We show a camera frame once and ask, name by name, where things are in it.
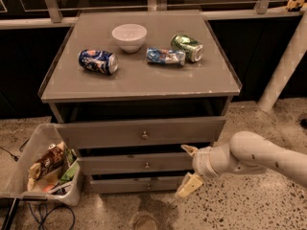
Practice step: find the grey drawer cabinet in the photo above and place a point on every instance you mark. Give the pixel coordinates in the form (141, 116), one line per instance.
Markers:
(138, 90)

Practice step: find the white ceramic bowl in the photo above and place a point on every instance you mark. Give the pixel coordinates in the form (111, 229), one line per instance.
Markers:
(129, 37)

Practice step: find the grey top drawer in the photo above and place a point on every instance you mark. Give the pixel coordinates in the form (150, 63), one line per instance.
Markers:
(108, 134)

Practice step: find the metal railing frame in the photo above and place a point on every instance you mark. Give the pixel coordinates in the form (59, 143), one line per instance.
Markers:
(52, 13)

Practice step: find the grey drawer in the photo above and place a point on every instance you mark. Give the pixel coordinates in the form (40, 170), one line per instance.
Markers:
(136, 163)
(136, 185)
(108, 134)

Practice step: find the blue soda can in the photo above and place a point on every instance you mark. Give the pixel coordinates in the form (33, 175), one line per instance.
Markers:
(97, 61)

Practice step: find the green snack packet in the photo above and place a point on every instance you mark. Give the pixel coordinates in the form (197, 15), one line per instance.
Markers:
(71, 159)

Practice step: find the yellow object on ledge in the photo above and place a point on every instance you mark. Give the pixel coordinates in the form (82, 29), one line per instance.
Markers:
(294, 5)

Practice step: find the grey bottom drawer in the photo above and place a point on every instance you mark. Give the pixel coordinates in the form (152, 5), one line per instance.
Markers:
(136, 185)

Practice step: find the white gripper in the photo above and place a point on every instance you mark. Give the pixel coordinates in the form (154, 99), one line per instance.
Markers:
(200, 162)

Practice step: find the green soda can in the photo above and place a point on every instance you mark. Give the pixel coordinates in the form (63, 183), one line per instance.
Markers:
(192, 48)

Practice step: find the white diagonal pole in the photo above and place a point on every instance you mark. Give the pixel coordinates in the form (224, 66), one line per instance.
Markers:
(286, 66)

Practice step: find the brown snack bag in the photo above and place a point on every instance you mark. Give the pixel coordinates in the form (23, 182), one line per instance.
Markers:
(48, 162)

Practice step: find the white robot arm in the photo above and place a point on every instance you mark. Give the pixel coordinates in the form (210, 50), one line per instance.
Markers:
(245, 153)

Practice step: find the crushed light blue can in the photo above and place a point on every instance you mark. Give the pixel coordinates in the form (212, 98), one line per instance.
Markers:
(165, 56)

